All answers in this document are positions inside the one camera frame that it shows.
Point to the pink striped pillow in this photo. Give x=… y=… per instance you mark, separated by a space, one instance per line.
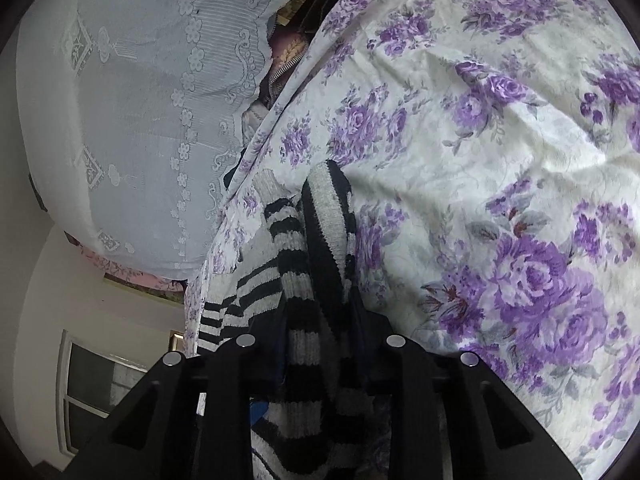
x=285 y=50

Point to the pale lilac garment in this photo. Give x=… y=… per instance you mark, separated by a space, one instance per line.
x=254 y=122

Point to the purple floral bedsheet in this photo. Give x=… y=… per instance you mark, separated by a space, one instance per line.
x=450 y=160

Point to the white lace cloth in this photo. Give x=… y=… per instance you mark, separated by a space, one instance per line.
x=125 y=135

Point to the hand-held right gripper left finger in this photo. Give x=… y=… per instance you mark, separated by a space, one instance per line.
x=235 y=385

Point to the pink printed cloth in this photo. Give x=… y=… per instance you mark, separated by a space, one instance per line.
x=130 y=272

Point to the white framed window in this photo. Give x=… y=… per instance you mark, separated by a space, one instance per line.
x=85 y=380

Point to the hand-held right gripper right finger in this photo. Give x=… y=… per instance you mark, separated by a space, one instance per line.
x=410 y=385

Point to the black grey striped sweater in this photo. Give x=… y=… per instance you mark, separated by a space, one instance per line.
x=300 y=320

